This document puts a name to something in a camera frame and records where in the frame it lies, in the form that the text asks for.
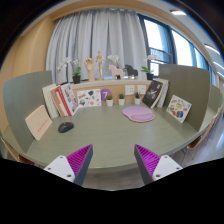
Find white book far left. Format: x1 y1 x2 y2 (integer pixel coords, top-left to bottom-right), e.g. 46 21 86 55
42 84 59 118

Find white orchid left pot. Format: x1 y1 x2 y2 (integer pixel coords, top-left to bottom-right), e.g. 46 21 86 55
56 57 81 84

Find small potted plant middle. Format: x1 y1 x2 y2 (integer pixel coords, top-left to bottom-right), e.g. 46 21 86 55
118 93 125 106

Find pink horse figurine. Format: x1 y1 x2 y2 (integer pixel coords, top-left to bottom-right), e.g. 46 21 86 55
109 65 124 80

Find black horse figurine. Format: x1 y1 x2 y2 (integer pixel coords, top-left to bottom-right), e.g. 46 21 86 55
125 64 138 78

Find wooden shelf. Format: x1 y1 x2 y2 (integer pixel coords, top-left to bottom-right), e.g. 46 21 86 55
71 80 151 104

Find wooden hand model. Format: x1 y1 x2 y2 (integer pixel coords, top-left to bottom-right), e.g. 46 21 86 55
84 57 94 82

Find wooden mannequin figure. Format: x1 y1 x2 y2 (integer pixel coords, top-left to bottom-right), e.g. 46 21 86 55
96 51 106 78

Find green right desk divider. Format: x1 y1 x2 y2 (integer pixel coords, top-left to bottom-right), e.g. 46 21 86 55
159 64 210 131

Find white orchid pot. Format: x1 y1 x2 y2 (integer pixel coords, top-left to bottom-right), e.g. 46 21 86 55
141 54 159 80
56 57 81 84

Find white orchid right pot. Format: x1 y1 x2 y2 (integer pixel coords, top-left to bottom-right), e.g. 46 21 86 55
141 54 159 80

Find green desk divider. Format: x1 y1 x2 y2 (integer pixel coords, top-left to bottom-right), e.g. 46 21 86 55
3 71 53 152
159 64 210 131

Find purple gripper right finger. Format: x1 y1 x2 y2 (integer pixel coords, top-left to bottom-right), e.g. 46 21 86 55
134 144 182 185

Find wooden chair right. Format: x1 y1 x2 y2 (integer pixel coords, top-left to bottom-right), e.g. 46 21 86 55
179 105 224 158

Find small potted plant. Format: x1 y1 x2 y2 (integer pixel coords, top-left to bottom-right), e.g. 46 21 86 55
134 92 141 105
106 95 113 106
118 93 125 106

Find small potted plant left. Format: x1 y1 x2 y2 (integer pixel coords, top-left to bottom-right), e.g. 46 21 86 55
106 95 113 106

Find purple number seven sign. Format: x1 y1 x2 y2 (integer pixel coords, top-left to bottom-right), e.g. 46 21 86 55
101 88 112 101

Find small potted plant right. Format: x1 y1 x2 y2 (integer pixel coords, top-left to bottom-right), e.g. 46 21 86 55
134 92 141 105

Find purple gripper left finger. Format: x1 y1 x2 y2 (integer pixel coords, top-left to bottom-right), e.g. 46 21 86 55
44 144 93 186

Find beige leaning board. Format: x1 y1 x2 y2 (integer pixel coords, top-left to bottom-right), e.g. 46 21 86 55
25 105 52 140

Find white wall socket plate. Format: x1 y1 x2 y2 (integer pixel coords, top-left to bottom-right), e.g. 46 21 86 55
125 85 135 95

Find white book behind black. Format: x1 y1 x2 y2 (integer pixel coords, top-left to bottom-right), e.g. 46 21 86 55
156 78 169 108

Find grey curtain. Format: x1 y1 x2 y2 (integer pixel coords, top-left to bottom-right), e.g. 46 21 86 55
46 9 146 84

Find white orchid centre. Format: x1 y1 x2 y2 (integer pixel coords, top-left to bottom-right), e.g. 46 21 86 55
107 55 120 67

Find red and white book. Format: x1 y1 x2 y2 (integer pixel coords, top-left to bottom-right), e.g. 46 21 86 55
57 83 78 116

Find black computer mouse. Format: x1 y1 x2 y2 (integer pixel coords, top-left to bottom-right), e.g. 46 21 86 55
58 122 74 133

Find colourful sticker board right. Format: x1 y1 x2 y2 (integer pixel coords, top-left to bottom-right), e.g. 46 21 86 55
166 95 192 123

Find white sticker card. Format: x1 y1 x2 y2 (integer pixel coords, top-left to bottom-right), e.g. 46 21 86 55
77 89 101 108

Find purple mouse pad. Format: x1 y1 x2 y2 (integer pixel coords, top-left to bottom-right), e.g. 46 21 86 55
122 106 155 122

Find green left desk divider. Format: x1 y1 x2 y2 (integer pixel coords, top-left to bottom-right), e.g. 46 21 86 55
3 71 53 152

